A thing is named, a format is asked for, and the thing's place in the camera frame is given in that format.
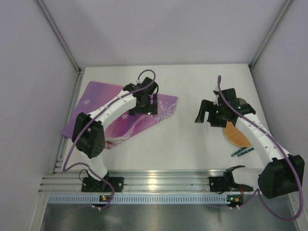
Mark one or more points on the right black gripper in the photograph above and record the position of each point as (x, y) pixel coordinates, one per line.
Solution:
(211, 115)

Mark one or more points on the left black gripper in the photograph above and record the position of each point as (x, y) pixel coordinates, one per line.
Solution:
(143, 110)

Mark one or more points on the metal cup with brown sleeve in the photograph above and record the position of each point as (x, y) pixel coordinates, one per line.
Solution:
(242, 101)

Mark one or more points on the purple printed placemat cloth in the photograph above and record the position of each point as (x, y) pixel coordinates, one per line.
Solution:
(98, 94)

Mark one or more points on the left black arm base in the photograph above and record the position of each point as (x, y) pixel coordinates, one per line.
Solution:
(91, 185)

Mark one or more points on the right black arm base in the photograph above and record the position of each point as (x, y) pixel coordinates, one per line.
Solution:
(221, 185)

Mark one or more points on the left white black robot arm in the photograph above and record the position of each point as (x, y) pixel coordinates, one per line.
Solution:
(89, 129)

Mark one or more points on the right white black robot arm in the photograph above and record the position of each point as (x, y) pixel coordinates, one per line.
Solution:
(282, 172)

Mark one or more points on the round wooden plate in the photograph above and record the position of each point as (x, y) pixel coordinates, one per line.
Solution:
(235, 136)

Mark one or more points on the teal handled fork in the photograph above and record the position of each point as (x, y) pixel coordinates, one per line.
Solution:
(241, 150)

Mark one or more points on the teal handled spoon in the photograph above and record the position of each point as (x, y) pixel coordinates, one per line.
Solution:
(245, 152)

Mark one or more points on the aluminium mounting rail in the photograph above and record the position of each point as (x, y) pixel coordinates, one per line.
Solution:
(151, 181)

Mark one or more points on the slotted grey cable duct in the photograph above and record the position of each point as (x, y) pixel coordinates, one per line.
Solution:
(144, 199)

